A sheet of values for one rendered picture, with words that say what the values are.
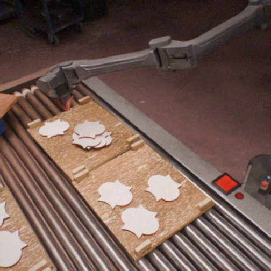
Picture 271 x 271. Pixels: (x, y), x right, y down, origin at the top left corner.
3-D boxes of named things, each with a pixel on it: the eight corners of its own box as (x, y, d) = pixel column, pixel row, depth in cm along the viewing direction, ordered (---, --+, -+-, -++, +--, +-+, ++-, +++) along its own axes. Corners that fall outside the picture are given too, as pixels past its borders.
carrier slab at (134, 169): (144, 144, 149) (144, 142, 148) (214, 205, 123) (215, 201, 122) (71, 184, 134) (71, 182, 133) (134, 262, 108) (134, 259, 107)
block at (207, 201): (208, 200, 123) (209, 195, 121) (212, 203, 121) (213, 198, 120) (197, 209, 120) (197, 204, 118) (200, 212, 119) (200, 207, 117)
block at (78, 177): (87, 173, 136) (86, 168, 134) (90, 176, 135) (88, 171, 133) (73, 180, 134) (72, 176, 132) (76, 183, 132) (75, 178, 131)
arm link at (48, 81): (83, 80, 133) (74, 59, 128) (65, 96, 125) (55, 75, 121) (61, 81, 139) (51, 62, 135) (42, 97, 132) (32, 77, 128)
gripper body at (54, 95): (76, 89, 143) (73, 73, 138) (63, 103, 136) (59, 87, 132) (63, 86, 145) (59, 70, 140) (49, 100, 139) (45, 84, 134)
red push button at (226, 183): (225, 177, 133) (225, 174, 132) (237, 186, 129) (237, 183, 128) (214, 184, 131) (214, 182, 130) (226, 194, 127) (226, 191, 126)
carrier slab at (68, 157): (91, 101, 176) (90, 98, 175) (142, 141, 150) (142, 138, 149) (27, 132, 160) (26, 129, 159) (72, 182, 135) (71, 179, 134)
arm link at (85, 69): (180, 64, 118) (172, 34, 112) (176, 72, 113) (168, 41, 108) (75, 81, 136) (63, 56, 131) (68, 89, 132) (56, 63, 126)
